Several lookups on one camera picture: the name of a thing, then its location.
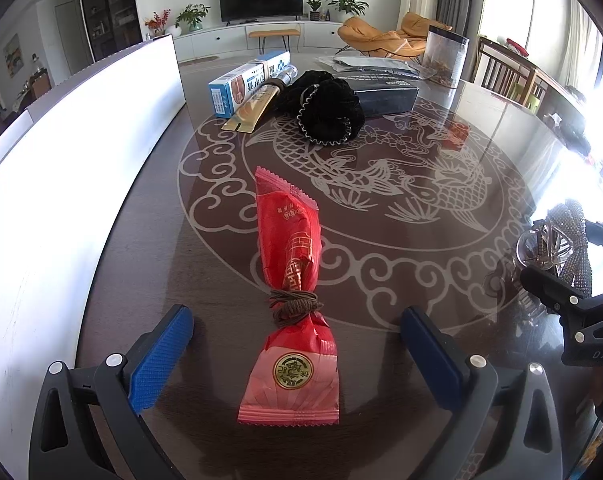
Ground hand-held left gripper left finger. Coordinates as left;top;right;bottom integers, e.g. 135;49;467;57
27;304;194;480

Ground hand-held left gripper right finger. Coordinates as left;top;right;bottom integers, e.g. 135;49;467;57
401;306;565;480

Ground silver rhinestone hair claw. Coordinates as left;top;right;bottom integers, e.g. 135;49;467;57
515;199;596;292

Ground red snack packet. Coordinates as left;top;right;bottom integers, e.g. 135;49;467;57
237;165;341;426

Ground black box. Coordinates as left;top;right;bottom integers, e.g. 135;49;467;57
334;72;421;114

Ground metallic cosmetic tube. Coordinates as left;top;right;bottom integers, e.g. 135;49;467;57
220;61;300;134

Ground black scrunchie with silver trim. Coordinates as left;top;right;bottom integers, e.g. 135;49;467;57
272;69;367;147

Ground dark patterned desktop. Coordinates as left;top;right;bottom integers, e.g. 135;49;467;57
76;50;603;480

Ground wooden dining chair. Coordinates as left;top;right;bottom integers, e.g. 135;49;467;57
474;36;549;106

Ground white board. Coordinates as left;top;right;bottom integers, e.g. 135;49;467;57
0;34;187;461

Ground clear plastic jar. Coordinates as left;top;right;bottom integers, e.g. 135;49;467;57
423;24;471;90

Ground blue and white medicine box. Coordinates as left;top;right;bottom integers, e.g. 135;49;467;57
208;51;292;119

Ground orange lounge chair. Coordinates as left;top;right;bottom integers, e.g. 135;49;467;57
337;16;402;57
396;11;453;57

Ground white TV cabinet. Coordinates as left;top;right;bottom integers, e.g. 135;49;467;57
174;20;349;61

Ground red flowers in vase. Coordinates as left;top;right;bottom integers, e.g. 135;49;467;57
144;9;173;38

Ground framed painting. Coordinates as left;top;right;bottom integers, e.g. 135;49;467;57
2;34;22;78

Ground wooden bench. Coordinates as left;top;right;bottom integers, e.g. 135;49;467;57
248;27;301;56

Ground green potted plant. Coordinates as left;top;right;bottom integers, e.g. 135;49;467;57
175;3;211;33

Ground leafy potted plant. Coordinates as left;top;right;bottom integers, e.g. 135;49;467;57
326;0;369;23

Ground dark display cabinet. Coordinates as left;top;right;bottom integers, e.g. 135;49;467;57
78;0;134;63

